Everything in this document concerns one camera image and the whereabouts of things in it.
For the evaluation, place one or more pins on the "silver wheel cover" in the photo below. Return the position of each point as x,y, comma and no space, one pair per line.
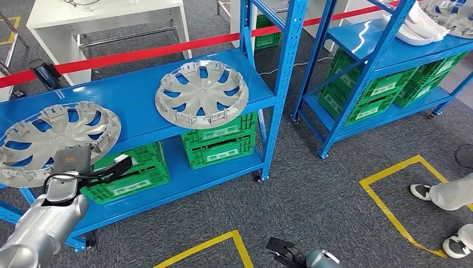
202,94
59,138
458,22

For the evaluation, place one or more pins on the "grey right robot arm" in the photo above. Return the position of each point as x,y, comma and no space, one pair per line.
323,259

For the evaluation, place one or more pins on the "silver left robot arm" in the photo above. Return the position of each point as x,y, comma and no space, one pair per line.
48,222

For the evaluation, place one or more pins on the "blue metal shelf rack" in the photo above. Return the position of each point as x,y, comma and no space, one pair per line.
133,96
406,51

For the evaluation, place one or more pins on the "white moulded plastic part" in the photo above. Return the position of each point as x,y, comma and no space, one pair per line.
417,31

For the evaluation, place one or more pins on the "red barrier belt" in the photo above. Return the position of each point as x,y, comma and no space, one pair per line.
147,52

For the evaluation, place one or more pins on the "white table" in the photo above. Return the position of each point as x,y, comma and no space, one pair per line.
92,14

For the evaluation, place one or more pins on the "person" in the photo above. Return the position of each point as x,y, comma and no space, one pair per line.
451,194

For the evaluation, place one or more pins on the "black barrier post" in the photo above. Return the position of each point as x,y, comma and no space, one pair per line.
44,72

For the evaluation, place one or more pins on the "metal tube frame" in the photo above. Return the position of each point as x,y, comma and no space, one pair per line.
10,55

